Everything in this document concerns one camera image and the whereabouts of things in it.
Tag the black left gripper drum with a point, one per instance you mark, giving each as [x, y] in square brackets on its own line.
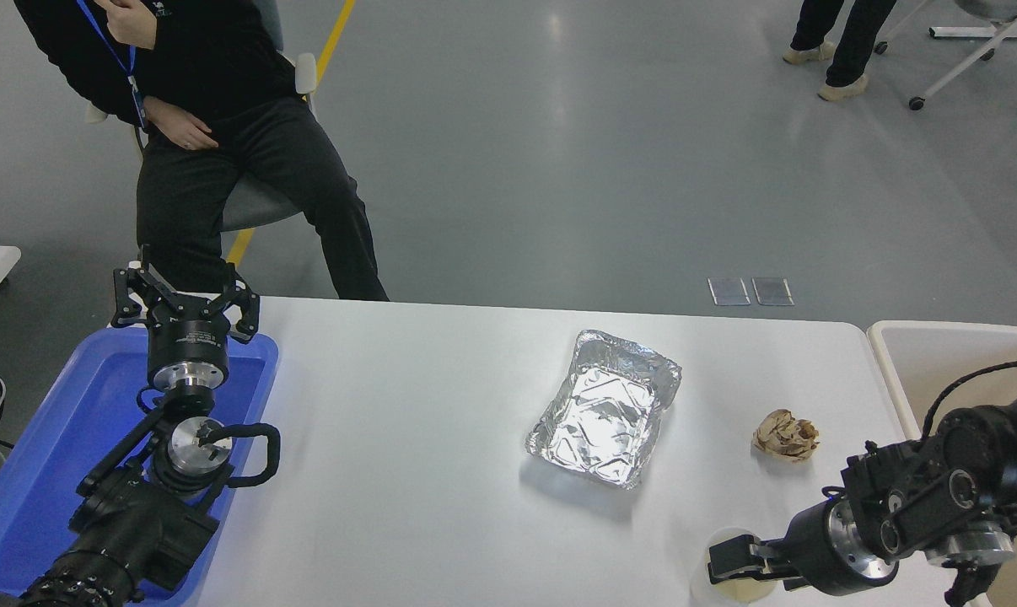
[188, 337]

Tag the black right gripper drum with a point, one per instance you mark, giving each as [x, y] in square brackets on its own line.
[808, 548]

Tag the white paper cup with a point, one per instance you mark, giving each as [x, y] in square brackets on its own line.
[740, 593]

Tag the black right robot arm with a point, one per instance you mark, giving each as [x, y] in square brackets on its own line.
[981, 455]

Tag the seated person's right hand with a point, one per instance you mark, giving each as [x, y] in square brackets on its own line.
[180, 126]

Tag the seated person's left hand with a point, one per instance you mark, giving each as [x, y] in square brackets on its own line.
[131, 18]

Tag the crumpled tan paper ball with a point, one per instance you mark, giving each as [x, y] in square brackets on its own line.
[785, 437]

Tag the grey office chair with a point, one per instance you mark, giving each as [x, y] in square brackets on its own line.
[260, 202]

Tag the blue plastic tray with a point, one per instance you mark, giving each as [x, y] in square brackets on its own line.
[45, 438]

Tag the crumpled foil tray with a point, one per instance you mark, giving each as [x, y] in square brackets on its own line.
[601, 413]

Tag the large pale bin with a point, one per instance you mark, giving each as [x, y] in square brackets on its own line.
[922, 354]

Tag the seated person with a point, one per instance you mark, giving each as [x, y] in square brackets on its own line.
[222, 67]

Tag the metal floor plate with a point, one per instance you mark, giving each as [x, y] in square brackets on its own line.
[729, 291]
[772, 291]

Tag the standing person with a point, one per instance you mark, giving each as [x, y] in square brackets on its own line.
[850, 38]

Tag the white wheeled chair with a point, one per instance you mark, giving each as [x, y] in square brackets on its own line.
[993, 34]

